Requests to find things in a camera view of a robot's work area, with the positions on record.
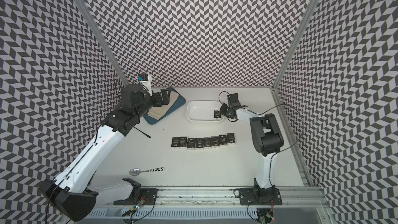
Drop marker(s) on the aluminium front rail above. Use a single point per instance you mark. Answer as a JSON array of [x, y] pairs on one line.
[[190, 197]]

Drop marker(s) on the black tissue pack eight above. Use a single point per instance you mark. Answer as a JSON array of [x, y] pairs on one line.
[[217, 115]]

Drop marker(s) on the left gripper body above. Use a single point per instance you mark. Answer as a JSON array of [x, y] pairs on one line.
[[142, 107]]

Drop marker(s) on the white storage box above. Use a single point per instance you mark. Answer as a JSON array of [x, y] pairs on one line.
[[203, 111]]

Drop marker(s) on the black tissue pack three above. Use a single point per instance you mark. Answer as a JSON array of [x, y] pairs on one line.
[[191, 143]]

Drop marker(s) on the black tissue pack two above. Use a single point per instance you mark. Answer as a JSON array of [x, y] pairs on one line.
[[183, 142]]

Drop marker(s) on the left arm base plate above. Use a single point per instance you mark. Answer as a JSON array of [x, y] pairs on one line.
[[147, 193]]

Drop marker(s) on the black tissue pack five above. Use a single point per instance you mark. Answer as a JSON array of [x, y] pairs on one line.
[[207, 143]]

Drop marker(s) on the black tissue pack seven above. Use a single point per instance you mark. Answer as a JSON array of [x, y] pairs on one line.
[[223, 140]]

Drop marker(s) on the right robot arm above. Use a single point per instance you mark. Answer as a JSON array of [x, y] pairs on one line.
[[267, 140]]

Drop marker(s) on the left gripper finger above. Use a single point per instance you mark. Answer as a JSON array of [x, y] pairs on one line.
[[165, 94], [157, 99]]

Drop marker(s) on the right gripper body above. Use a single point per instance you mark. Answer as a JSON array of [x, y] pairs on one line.
[[225, 110]]

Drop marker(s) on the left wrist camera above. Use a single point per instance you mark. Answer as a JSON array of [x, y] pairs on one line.
[[146, 81]]

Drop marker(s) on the black tissue pack six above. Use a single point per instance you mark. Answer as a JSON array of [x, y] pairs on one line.
[[215, 141]]

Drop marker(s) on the spoon with patterned handle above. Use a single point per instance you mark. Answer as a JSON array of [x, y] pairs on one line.
[[137, 172]]

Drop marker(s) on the black tissue pack one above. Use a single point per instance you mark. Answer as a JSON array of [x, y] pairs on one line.
[[175, 142]]

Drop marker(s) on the black tissue pack four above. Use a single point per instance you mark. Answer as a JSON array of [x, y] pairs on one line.
[[199, 143]]

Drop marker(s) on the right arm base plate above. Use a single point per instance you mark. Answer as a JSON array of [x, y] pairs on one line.
[[250, 196]]

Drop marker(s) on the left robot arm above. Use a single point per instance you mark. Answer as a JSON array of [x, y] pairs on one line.
[[69, 192]]

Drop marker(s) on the beige folded cloth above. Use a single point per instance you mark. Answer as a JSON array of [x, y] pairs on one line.
[[158, 112]]

